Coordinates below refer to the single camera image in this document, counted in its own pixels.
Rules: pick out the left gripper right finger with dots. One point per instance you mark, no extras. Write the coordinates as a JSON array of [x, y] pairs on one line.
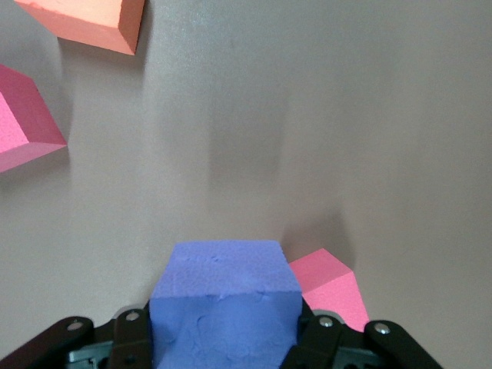
[[326, 342]]

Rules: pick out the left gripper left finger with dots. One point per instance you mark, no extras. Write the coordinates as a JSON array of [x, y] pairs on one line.
[[127, 338]]

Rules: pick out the purple foam cube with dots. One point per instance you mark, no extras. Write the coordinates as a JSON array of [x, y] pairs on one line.
[[223, 307]]

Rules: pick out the red foam cube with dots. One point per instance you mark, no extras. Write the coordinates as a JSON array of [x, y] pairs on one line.
[[27, 115], [330, 292]]

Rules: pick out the orange foam cube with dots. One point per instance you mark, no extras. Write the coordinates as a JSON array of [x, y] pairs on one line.
[[88, 19]]

